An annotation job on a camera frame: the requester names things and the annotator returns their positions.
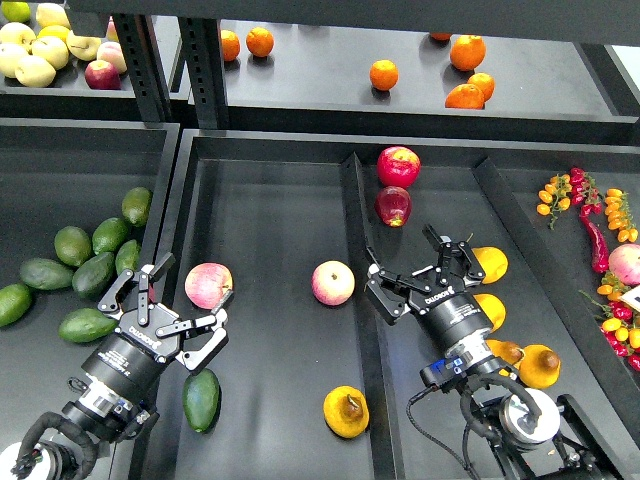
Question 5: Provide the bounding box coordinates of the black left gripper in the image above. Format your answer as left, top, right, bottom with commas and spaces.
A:
81, 253, 234, 399

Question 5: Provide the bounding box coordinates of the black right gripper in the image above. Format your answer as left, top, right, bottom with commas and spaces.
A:
365, 224, 493, 360

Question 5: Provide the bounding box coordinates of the dark green avocado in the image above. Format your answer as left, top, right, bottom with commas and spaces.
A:
182, 368, 221, 433

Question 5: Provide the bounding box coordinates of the yellow pear with brown top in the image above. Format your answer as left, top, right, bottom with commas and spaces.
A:
323, 385, 370, 439

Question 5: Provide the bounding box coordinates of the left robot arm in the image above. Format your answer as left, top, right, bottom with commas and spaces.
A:
1, 254, 233, 479

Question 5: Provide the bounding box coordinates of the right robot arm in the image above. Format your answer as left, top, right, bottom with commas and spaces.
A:
365, 225, 623, 479

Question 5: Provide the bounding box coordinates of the green avocado bottom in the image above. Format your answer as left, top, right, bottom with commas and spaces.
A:
58, 308, 118, 343

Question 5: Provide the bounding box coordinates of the yellow pear upper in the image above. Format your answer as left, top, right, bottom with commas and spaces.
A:
468, 235, 509, 284

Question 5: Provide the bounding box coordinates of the green avocado narrow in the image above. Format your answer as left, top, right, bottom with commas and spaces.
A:
115, 239, 141, 275

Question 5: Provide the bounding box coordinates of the dark avocado centre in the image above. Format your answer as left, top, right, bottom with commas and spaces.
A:
72, 252, 115, 299

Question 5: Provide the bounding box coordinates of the yellow pear middle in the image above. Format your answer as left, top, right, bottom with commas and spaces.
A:
474, 293, 507, 332

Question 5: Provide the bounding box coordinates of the green avocado upper middle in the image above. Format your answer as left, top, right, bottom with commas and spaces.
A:
92, 217, 130, 255

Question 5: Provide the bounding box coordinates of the green avocado round left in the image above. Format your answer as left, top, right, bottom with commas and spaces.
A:
54, 226, 93, 267

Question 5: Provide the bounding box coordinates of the dark avocado left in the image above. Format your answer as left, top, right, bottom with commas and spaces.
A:
19, 258, 74, 291

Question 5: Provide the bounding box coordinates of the green avocado top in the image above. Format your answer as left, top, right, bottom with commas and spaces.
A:
121, 186, 152, 227

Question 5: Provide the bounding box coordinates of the bright green avocado edge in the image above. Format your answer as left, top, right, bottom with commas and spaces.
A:
0, 283, 32, 327

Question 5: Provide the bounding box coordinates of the yellow pear right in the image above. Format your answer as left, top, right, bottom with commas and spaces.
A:
519, 344, 561, 389

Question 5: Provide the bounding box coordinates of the dark red apple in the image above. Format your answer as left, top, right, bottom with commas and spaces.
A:
374, 186, 412, 228

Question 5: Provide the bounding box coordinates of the pink apple left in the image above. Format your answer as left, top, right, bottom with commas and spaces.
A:
184, 262, 233, 310

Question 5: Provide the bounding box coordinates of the pink apple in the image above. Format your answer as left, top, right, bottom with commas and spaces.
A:
311, 260, 355, 306
184, 262, 233, 310

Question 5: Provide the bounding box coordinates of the pink apple centre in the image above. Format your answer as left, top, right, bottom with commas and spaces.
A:
311, 260, 355, 306

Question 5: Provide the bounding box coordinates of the bright red apple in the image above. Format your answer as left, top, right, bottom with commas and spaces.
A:
377, 146, 421, 189

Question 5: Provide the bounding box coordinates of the black tray divider right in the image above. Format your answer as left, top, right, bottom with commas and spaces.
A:
472, 156, 640, 401

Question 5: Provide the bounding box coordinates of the black tray divider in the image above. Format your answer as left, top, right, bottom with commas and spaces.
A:
340, 153, 404, 479
472, 156, 640, 401

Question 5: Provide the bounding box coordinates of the black tray divider left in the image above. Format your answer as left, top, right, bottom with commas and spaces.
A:
340, 153, 404, 479

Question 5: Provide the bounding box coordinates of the black centre tray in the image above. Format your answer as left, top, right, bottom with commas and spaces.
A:
111, 130, 639, 479

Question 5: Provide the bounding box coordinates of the orange cherry tomato bunch left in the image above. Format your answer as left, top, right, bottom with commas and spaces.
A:
536, 174, 572, 230

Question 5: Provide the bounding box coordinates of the orange cherry tomato bunch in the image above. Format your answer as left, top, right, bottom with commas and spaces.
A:
536, 174, 572, 230
605, 188, 639, 243

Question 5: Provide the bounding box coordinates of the orange shelf front right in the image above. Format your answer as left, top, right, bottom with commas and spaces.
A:
445, 83, 485, 110

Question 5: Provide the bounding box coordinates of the red chili pepper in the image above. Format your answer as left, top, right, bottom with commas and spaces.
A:
579, 205, 609, 274

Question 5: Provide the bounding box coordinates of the red cherry tomato bunch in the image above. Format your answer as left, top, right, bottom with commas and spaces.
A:
569, 167, 603, 217

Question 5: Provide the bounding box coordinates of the orange shelf small right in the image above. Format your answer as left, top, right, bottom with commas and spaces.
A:
467, 72, 496, 102

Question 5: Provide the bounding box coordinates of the orange shelf centre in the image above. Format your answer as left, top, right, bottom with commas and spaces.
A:
369, 59, 399, 91

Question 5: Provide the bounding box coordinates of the pink apple right edge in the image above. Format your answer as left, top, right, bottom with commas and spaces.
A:
608, 244, 640, 286

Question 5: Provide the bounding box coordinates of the orange cherry tomato bunch right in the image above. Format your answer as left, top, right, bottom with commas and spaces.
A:
605, 188, 639, 243

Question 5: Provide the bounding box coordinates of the mixed cherry tomato bunch lower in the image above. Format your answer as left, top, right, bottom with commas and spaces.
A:
581, 271, 639, 373

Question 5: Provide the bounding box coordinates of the white label card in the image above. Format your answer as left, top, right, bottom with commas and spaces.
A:
620, 285, 640, 311

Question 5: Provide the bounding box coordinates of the large orange shelf right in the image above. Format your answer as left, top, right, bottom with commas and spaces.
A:
449, 35, 486, 71

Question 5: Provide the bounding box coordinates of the black upper left shelf tray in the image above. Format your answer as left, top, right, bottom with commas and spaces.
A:
1, 16, 189, 122

